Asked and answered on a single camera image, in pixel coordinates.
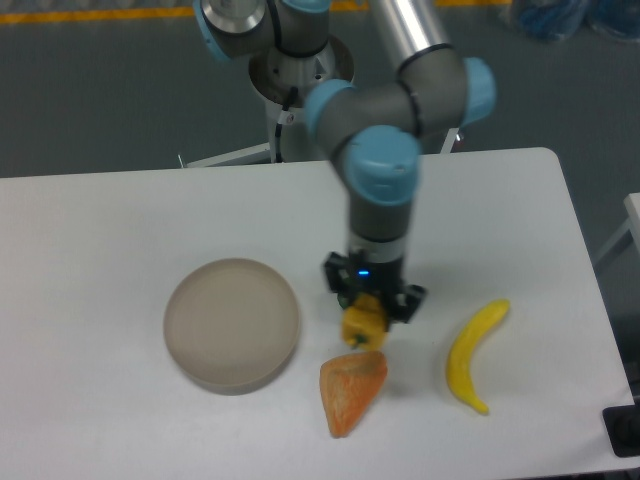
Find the yellow banana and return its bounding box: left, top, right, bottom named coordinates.
left=445, top=299, right=511, bottom=415

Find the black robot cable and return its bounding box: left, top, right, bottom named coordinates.
left=272, top=85, right=300, bottom=164

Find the black device at table edge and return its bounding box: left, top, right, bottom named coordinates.
left=602, top=404, right=640, bottom=458

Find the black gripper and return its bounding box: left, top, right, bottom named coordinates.
left=323, top=252, right=428, bottom=323

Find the white furniture at right edge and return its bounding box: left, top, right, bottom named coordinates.
left=592, top=192, right=639, bottom=275

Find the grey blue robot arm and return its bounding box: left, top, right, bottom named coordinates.
left=193, top=1, right=496, bottom=324

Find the green bell pepper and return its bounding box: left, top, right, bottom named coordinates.
left=337, top=293, right=352, bottom=310

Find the yellow bell pepper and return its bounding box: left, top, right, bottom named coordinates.
left=341, top=293, right=388, bottom=351

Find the orange triangular bread slice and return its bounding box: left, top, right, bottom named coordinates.
left=319, top=351, right=388, bottom=438

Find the beige round plate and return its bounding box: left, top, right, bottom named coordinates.
left=163, top=258, right=302, bottom=395

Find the blue plastic bag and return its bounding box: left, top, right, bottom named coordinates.
left=509, top=0, right=639, bottom=42

